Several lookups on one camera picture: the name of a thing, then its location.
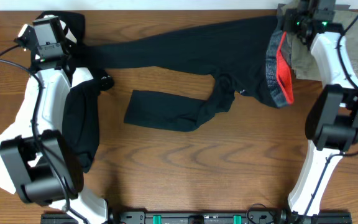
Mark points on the black leggings with red waistband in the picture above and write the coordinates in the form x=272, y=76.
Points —
x=247, y=56

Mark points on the white garment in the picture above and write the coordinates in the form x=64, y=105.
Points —
x=27, y=146

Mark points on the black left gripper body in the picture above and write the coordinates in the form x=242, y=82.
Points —
x=70, y=49

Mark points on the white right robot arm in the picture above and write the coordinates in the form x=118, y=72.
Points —
x=332, y=124

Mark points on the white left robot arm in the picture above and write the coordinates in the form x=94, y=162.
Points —
x=73, y=197

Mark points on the black shirt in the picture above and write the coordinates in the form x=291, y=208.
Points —
x=80, y=126

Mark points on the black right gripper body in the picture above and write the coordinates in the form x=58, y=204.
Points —
x=293, y=21

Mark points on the olive khaki garment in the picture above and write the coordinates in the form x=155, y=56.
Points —
x=303, y=63

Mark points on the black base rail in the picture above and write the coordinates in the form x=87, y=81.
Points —
x=255, y=214

